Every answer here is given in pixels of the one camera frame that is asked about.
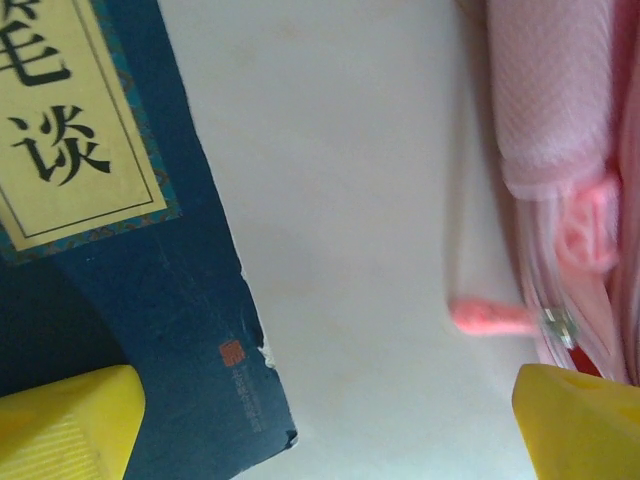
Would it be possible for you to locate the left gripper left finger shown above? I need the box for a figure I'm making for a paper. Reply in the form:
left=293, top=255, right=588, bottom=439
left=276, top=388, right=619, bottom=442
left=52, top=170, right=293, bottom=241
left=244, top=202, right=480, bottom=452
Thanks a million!
left=0, top=364, right=149, bottom=480

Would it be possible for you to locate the navy book with yellow label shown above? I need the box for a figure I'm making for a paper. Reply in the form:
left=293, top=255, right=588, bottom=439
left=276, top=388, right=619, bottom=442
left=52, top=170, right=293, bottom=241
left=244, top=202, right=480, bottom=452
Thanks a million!
left=0, top=0, right=300, bottom=480

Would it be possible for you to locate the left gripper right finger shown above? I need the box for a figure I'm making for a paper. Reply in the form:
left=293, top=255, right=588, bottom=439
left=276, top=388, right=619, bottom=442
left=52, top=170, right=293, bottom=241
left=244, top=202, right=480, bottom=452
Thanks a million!
left=514, top=363, right=640, bottom=480

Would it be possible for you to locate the pink backpack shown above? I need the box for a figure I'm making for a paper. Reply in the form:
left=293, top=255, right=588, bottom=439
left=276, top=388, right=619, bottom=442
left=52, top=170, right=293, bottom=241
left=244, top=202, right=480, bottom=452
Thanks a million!
left=444, top=0, right=640, bottom=391

